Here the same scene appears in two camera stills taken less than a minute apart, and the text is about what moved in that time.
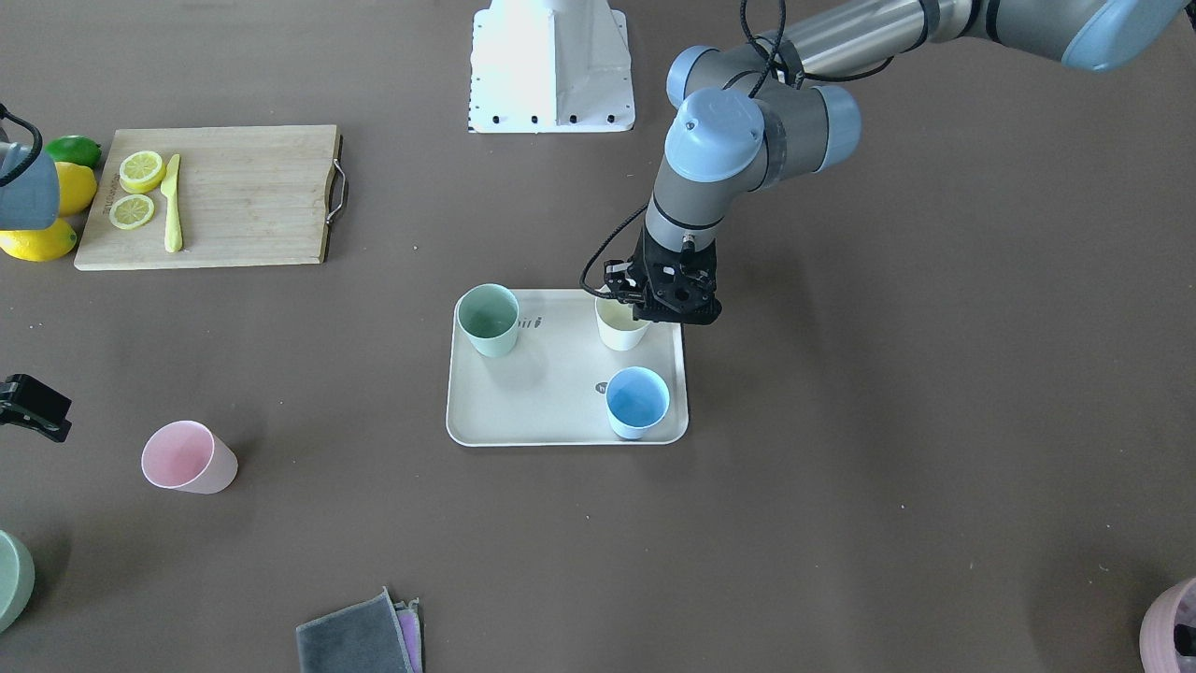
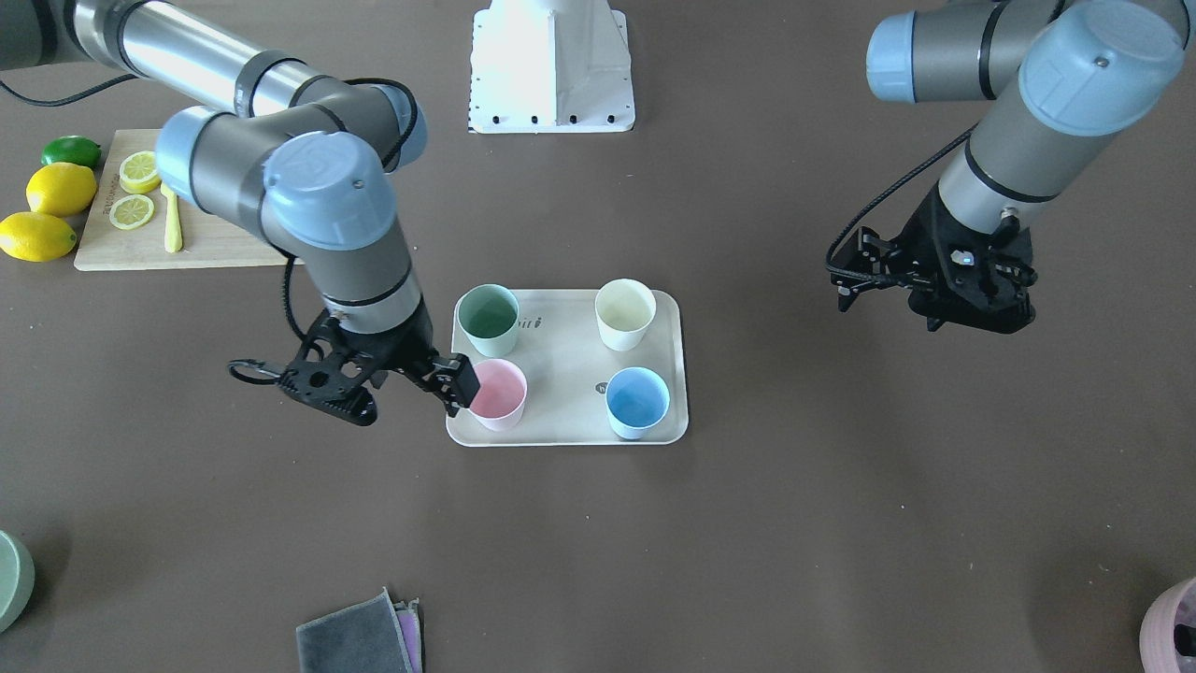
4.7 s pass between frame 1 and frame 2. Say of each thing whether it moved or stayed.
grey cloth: stayed
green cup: stayed
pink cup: moved
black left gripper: moved
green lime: stayed
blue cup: stayed
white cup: stayed
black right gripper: moved
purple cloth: stayed
